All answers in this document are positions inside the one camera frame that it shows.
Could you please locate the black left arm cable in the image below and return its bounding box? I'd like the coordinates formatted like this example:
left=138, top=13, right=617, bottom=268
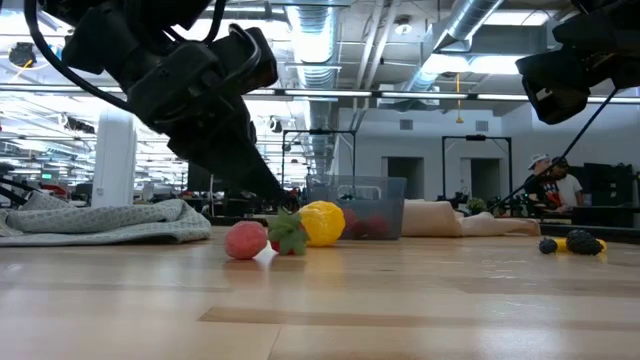
left=23, top=0, right=132, bottom=112

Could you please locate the black aluminium table frame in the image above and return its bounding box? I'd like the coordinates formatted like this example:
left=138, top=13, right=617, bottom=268
left=205, top=213, right=640, bottom=245

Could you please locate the pale pink cloth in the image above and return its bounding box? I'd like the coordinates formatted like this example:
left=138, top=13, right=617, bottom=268
left=401, top=198, right=542, bottom=238

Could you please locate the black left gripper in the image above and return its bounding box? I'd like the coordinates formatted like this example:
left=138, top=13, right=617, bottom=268
left=127, top=42, right=289, bottom=200

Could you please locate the black office desk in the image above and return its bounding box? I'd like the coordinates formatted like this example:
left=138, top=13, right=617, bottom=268
left=572, top=204, right=640, bottom=229

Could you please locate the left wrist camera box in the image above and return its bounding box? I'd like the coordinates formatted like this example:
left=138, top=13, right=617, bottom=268
left=209, top=24, right=280, bottom=96

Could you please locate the dark monitor cabinet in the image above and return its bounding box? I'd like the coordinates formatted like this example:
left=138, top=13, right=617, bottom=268
left=583, top=161, right=640, bottom=207

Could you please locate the silver slanted air duct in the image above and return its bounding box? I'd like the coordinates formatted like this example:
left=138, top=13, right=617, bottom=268
left=399, top=0, right=506, bottom=94

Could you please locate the leafy red toy strawberry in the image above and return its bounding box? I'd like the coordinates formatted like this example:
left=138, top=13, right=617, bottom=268
left=267, top=206, right=311, bottom=257

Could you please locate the yellow hanging cord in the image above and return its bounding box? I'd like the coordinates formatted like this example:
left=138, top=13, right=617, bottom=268
left=453, top=72, right=464, bottom=125

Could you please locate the black computer monitor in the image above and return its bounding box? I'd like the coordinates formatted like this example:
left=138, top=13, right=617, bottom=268
left=187, top=160, right=236, bottom=194

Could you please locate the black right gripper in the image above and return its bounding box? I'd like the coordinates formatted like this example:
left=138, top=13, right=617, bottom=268
left=515, top=29, right=640, bottom=125

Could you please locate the dark bumpy toy avocado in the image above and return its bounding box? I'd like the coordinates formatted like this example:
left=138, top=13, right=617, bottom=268
left=565, top=228, right=605, bottom=257

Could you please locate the person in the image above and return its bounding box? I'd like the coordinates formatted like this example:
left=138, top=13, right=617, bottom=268
left=522, top=153, right=564, bottom=211
left=549, top=156, right=586, bottom=207

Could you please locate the silver round air duct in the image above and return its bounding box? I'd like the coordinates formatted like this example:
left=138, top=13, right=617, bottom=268
left=284, top=4, right=344, bottom=176

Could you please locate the black metal stand frame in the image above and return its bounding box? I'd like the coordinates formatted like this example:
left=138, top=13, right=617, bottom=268
left=441, top=133, right=514, bottom=201
left=281, top=128, right=357, bottom=191

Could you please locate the black ceiling cable reel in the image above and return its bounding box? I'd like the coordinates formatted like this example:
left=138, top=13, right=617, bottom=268
left=8, top=42, right=37, bottom=69

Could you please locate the grey translucent plastic bin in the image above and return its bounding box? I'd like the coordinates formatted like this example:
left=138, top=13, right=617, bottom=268
left=305, top=174, right=408, bottom=241

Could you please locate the grey waffle towel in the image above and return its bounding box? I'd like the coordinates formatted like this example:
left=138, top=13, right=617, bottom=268
left=0, top=188, right=213, bottom=248

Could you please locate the pink textured toy fruit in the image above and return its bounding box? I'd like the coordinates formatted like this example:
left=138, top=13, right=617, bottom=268
left=223, top=220, right=269, bottom=261

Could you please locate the yellow toy bell pepper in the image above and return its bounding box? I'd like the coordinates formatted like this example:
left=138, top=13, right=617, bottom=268
left=298, top=200, right=347, bottom=248

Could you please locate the white building pillar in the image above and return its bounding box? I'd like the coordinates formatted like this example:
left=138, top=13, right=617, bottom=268
left=91, top=107, right=139, bottom=209

